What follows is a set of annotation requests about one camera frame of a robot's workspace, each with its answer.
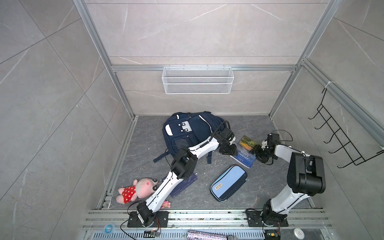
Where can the black wire hook rack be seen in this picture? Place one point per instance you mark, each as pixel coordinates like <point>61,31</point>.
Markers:
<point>339,136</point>

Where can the blue round sticker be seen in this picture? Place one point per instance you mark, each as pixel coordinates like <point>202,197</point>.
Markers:
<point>109,229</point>

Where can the pink plush pig toy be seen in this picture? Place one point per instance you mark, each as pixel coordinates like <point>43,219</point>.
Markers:
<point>140,189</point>

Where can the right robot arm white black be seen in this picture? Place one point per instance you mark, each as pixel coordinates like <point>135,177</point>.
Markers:
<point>305,177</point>

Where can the small pink toy figure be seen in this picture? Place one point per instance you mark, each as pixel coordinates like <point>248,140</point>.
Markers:
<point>166,205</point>

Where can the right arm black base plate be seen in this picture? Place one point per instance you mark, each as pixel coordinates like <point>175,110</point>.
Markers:
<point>253,220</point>

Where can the glittery purple pouch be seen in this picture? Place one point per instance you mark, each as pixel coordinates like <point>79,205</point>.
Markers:
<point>197,235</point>

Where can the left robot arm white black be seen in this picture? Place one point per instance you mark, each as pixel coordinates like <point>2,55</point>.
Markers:
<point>182,167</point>

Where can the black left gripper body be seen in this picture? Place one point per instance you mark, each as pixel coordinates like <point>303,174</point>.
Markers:
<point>230,148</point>

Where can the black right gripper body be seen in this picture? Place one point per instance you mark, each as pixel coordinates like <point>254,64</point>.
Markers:
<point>262,153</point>

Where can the Animal Farm paperback book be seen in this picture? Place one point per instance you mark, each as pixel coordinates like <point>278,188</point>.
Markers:
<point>244,147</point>

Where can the light blue pencil case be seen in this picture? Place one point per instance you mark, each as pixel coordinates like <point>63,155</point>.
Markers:
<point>228,183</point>

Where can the white round button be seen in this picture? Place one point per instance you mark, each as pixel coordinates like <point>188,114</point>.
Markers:
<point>299,234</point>

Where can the white wire mesh basket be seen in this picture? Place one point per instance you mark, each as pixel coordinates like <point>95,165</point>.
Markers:
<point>197,80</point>

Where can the dark purple notebook yellow label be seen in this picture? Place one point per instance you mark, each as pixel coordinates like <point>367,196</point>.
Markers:
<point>183,185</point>

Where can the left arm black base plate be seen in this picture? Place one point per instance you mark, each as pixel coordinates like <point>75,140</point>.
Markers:
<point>160,219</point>

